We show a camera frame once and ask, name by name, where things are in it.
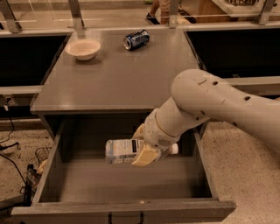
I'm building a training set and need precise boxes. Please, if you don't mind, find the black wire basket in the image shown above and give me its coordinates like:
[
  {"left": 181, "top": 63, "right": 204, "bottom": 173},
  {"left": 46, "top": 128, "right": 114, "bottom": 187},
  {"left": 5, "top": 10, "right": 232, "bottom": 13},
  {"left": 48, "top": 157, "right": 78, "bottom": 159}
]
[{"left": 35, "top": 147, "right": 52, "bottom": 165}]

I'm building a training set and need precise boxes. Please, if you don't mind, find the blue soda can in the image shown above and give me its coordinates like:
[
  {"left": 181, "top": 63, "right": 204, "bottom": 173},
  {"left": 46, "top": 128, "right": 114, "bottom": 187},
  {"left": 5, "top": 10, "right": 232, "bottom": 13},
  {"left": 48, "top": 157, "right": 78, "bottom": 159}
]
[{"left": 123, "top": 30, "right": 150, "bottom": 51}]

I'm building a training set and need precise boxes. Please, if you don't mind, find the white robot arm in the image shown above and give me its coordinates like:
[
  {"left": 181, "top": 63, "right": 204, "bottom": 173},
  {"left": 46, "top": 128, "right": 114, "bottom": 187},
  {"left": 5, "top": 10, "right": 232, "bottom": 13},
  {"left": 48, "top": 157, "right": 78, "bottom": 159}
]
[{"left": 132, "top": 69, "right": 280, "bottom": 167}]

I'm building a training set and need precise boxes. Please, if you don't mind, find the black floor cable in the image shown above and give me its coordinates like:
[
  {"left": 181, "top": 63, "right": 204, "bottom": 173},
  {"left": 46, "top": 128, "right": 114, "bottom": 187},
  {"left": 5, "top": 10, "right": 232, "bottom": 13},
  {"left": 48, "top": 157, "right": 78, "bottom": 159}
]
[{"left": 0, "top": 97, "right": 27, "bottom": 187}]

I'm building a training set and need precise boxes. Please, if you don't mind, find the black drawer handle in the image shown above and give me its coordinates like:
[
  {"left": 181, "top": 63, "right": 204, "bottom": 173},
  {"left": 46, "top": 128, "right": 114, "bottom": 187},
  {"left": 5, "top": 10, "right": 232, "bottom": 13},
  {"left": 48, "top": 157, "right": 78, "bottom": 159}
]
[{"left": 108, "top": 213, "right": 144, "bottom": 224}]

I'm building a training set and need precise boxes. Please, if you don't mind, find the open grey top drawer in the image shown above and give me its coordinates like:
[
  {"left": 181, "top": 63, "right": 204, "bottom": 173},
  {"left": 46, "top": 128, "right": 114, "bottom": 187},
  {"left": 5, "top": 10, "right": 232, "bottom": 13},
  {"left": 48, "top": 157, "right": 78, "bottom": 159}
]
[{"left": 11, "top": 119, "right": 236, "bottom": 224}]

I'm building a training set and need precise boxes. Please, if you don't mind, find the clear plastic water bottle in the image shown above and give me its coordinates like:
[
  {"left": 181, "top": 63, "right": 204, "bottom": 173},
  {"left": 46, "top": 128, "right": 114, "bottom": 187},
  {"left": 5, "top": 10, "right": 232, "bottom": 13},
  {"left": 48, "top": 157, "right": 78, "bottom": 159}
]
[{"left": 105, "top": 139, "right": 179, "bottom": 164}]

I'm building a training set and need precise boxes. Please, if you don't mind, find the grey cabinet counter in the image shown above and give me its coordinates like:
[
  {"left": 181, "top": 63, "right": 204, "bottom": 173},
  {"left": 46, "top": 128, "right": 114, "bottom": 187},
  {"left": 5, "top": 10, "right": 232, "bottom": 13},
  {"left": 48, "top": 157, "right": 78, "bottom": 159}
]
[{"left": 31, "top": 27, "right": 199, "bottom": 120}]

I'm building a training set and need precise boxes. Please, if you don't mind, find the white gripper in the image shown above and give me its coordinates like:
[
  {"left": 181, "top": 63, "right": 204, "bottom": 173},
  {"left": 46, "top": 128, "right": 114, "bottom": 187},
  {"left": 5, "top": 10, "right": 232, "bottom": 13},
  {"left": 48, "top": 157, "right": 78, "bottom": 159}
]
[{"left": 132, "top": 109, "right": 179, "bottom": 167}]

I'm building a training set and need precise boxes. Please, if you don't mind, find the wooden pallet crate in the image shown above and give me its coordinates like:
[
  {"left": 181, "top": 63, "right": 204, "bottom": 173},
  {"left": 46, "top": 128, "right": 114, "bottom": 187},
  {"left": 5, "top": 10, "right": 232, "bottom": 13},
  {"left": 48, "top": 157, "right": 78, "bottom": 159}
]
[{"left": 160, "top": 0, "right": 263, "bottom": 25}]

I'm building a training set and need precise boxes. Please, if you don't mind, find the metal railing frame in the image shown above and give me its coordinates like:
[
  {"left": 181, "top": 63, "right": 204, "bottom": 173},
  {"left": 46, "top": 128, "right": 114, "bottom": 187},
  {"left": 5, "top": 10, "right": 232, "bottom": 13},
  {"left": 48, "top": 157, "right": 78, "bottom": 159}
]
[{"left": 0, "top": 0, "right": 280, "bottom": 34}]

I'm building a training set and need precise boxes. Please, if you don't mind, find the white paper bowl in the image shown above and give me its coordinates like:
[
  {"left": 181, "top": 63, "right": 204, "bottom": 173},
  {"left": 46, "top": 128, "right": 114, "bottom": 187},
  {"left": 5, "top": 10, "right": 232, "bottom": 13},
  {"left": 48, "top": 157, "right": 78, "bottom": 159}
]
[{"left": 65, "top": 39, "right": 101, "bottom": 60}]

